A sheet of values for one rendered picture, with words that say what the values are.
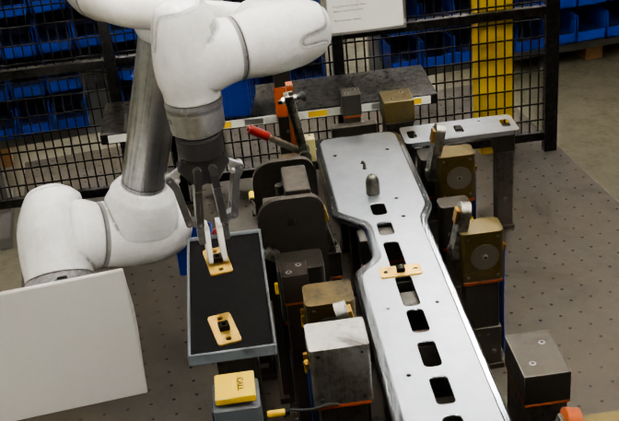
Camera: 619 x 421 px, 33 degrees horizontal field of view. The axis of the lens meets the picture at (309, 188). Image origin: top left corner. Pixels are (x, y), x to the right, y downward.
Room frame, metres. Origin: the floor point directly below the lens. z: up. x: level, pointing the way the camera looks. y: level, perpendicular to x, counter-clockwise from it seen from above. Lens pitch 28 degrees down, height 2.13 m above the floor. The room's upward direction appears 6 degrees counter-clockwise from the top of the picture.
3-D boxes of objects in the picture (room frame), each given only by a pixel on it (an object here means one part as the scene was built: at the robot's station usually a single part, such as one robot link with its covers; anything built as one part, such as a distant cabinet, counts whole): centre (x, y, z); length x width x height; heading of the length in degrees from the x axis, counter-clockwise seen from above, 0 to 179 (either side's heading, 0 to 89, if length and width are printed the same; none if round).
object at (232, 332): (1.38, 0.16, 1.17); 0.08 x 0.04 x 0.01; 15
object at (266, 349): (1.49, 0.16, 1.16); 0.37 x 0.14 x 0.02; 4
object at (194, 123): (1.50, 0.17, 1.48); 0.09 x 0.09 x 0.06
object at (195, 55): (1.51, 0.15, 1.59); 0.13 x 0.11 x 0.16; 114
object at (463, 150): (2.17, -0.36, 0.87); 0.12 x 0.07 x 0.35; 94
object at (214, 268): (1.50, 0.17, 1.22); 0.08 x 0.04 x 0.01; 13
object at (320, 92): (2.63, 0.09, 1.02); 0.90 x 0.22 x 0.03; 94
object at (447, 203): (2.02, -0.33, 0.84); 0.10 x 0.05 x 0.29; 94
